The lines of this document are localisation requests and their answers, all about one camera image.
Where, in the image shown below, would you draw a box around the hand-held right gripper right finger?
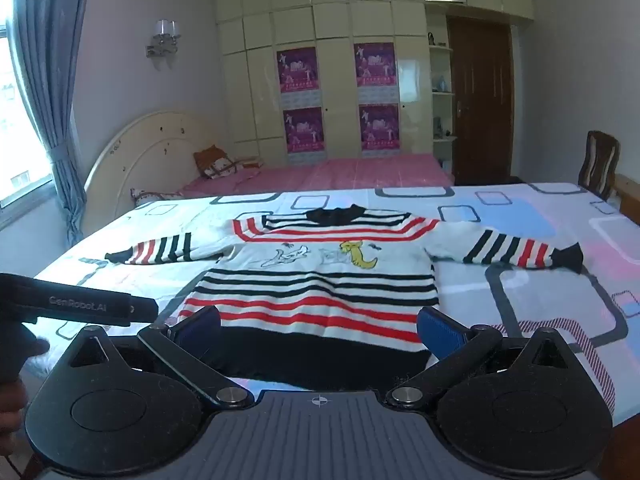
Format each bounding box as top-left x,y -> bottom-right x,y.
385,307 -> 576,406

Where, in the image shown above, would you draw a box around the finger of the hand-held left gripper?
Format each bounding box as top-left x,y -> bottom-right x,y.
129,297 -> 159,325

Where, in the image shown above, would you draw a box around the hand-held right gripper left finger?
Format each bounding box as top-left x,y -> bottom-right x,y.
65,305 -> 256,406

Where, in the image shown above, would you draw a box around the striped knit sweater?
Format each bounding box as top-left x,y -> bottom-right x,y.
105,204 -> 585,394

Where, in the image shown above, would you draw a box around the person's left hand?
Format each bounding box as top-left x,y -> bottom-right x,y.
0,377 -> 28,443

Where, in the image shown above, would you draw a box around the printed white bed sheet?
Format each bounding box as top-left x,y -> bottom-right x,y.
20,182 -> 640,436

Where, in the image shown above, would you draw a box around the patterned white pillow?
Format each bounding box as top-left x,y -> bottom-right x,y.
130,187 -> 185,209

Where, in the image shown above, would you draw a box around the cream round headboard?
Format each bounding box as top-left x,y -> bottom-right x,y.
82,111 -> 211,211

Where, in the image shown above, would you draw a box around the white patterned cushion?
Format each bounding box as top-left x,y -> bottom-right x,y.
202,156 -> 247,181

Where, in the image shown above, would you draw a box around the orange striped cushion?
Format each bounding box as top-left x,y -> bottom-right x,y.
194,145 -> 227,178

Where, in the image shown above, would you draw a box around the pink bed sheet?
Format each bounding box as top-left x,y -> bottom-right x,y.
180,152 -> 456,199

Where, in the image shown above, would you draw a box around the blue curtain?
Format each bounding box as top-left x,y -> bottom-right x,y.
10,0 -> 97,249

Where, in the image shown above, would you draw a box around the brown wooden door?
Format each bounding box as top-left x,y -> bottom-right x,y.
446,15 -> 516,184

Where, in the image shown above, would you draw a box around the white corner shelf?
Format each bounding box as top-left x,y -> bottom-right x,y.
427,12 -> 457,162

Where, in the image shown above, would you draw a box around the brown wooden chair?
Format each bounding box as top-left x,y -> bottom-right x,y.
578,130 -> 621,201

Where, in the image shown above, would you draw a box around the cream wardrobe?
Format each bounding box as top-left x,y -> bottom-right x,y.
210,0 -> 534,166

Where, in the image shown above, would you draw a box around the purple wall poster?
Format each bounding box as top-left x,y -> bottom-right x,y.
358,103 -> 401,150
354,42 -> 399,89
276,47 -> 320,94
283,107 -> 326,154

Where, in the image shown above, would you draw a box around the wooden bed frame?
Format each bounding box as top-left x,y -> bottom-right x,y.
613,173 -> 640,222

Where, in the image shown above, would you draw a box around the glass wall lamp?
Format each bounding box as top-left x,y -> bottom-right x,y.
145,19 -> 183,59

